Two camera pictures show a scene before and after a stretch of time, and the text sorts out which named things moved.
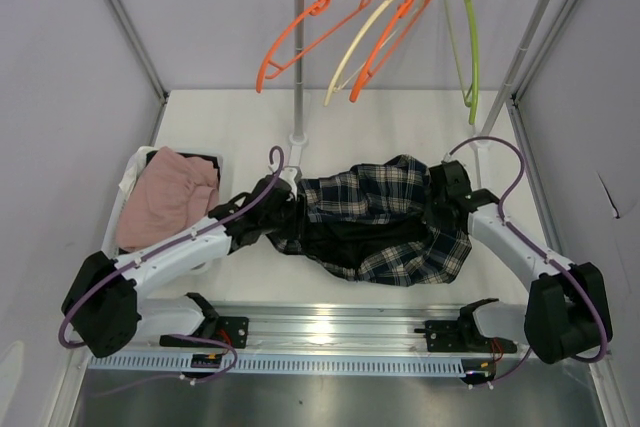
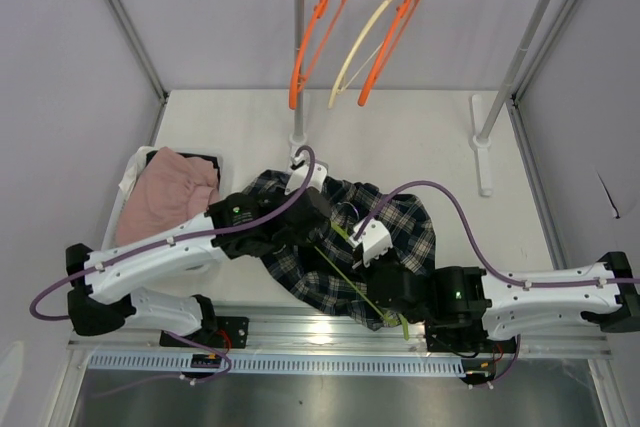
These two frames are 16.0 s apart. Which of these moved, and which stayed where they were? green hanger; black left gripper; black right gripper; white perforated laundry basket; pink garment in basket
Moved: green hanger; black right gripper; black left gripper
Stayed: pink garment in basket; white perforated laundry basket
